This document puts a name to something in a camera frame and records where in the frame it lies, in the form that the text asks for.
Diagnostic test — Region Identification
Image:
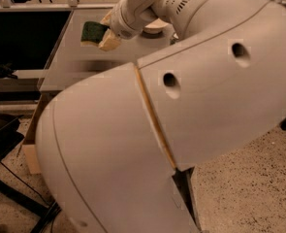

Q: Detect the black object on rail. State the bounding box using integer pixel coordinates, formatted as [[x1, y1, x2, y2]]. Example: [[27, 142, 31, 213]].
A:
[[0, 63, 17, 79]]

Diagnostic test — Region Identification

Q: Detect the grey drawer cabinet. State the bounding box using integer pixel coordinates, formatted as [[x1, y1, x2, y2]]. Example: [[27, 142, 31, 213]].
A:
[[39, 7, 175, 93]]

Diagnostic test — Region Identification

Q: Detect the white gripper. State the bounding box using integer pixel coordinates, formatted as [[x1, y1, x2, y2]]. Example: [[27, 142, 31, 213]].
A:
[[99, 0, 157, 51]]

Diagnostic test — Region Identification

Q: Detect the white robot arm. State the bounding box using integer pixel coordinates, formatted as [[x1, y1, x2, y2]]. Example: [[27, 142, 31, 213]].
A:
[[36, 0, 286, 233]]

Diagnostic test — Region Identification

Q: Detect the grey bottom drawer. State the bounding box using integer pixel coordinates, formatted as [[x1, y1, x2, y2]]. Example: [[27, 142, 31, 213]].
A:
[[173, 168, 202, 232]]

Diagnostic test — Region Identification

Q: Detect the black chair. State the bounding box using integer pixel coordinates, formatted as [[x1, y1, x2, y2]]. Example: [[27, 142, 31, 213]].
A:
[[0, 101, 52, 233]]

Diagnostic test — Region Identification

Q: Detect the white bowl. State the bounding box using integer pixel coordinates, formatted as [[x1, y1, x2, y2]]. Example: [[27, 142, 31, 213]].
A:
[[143, 18, 168, 35]]

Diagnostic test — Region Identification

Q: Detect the cardboard box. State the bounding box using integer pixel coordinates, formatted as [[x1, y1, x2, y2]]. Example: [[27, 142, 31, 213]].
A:
[[21, 94, 49, 175]]

